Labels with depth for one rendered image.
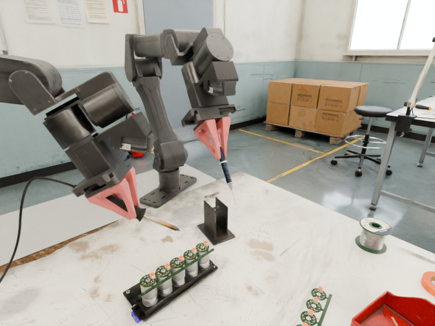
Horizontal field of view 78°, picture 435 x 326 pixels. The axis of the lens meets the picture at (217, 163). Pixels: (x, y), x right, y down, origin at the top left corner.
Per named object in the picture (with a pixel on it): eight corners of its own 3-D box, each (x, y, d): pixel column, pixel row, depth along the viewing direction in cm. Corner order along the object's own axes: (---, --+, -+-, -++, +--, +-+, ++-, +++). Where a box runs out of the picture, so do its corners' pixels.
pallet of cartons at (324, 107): (262, 129, 422) (265, 81, 393) (288, 120, 476) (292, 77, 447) (340, 146, 346) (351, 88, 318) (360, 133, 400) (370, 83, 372)
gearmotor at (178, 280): (169, 284, 47) (167, 261, 45) (180, 277, 49) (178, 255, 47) (177, 292, 46) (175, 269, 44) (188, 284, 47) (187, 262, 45)
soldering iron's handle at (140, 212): (143, 216, 49) (76, 188, 47) (147, 206, 48) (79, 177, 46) (139, 224, 47) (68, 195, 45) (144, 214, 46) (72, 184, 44)
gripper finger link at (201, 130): (247, 150, 53) (234, 106, 54) (215, 156, 49) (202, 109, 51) (232, 159, 59) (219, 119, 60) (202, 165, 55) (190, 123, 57)
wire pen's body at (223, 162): (230, 182, 54) (215, 131, 55) (234, 180, 52) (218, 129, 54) (224, 184, 53) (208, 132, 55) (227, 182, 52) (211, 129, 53)
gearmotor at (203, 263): (193, 268, 51) (193, 246, 49) (203, 261, 52) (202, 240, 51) (202, 275, 49) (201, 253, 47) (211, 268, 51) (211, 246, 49)
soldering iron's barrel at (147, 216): (175, 229, 50) (143, 216, 49) (178, 223, 49) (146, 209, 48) (174, 234, 48) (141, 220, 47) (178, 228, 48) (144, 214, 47)
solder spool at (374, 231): (358, 251, 57) (363, 231, 55) (352, 233, 62) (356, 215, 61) (390, 256, 56) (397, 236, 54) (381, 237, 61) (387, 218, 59)
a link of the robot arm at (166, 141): (188, 162, 75) (154, 54, 77) (167, 167, 71) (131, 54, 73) (180, 166, 80) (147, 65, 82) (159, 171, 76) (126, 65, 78)
